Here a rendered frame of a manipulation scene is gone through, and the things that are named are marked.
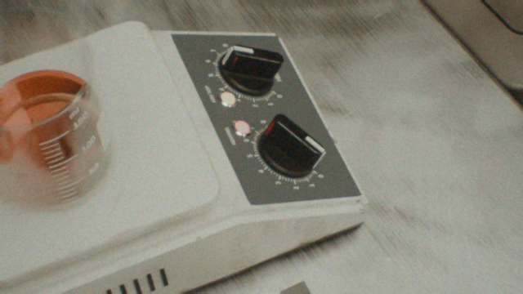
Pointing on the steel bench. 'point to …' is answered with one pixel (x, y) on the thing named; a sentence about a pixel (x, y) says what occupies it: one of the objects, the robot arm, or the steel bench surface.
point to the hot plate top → (119, 71)
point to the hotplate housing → (203, 223)
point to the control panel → (338, 171)
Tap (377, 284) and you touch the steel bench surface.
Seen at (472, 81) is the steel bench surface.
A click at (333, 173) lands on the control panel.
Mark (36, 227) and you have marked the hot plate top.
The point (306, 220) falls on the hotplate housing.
